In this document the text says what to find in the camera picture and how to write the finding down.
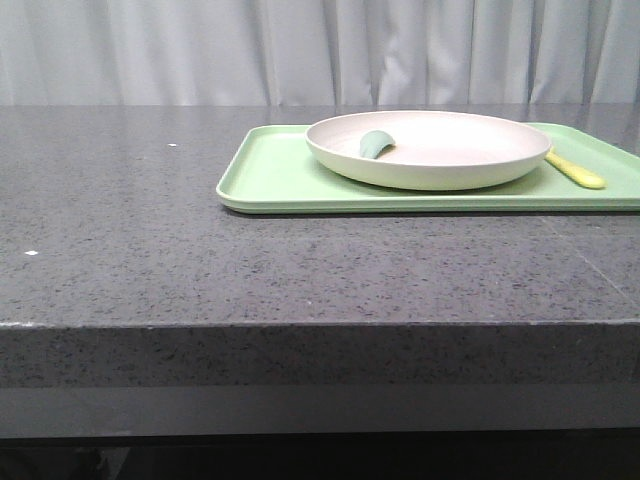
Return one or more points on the grey pleated curtain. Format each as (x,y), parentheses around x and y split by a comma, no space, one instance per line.
(252,53)

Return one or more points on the green plastic spoon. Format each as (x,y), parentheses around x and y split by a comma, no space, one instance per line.
(373,143)

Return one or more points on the white round plate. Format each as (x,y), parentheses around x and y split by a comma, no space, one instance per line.
(433,150)

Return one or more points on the light green serving tray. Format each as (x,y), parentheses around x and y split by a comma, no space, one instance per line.
(273,172)

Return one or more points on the yellow plastic fork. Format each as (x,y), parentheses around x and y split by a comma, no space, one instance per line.
(581,176)

